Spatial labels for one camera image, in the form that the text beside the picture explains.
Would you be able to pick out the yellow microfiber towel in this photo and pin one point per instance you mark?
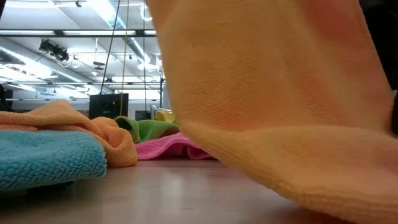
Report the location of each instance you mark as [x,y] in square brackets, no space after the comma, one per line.
[164,116]

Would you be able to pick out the pink microfiber towel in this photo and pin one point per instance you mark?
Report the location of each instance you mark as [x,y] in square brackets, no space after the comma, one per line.
[168,147]

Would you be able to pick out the orange microfiber towel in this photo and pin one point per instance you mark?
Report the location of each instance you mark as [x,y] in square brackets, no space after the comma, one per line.
[62,118]
[264,93]

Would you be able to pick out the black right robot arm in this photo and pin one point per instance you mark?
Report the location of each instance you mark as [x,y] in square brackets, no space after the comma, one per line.
[382,31]

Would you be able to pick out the green microfiber towel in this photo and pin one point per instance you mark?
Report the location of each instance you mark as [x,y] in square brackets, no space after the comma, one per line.
[152,129]

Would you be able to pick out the blue microfiber towel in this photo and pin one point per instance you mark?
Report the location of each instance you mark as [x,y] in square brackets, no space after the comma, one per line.
[46,158]

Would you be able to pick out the black monitor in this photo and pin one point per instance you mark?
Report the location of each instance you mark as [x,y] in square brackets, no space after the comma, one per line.
[109,105]

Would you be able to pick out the black gantry frame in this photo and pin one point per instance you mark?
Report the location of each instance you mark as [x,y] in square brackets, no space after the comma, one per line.
[161,93]

